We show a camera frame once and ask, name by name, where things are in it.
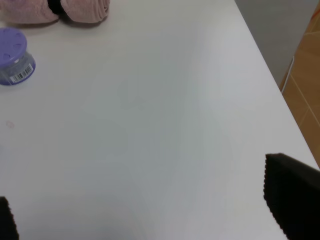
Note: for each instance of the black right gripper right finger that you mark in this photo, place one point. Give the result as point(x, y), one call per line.
point(291, 190)

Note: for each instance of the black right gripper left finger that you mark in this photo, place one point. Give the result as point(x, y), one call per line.
point(8, 227)

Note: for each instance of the purple lidded jar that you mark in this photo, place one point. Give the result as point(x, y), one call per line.
point(16, 64)

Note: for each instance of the pink rolled towel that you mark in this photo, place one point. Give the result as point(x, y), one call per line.
point(47, 11)

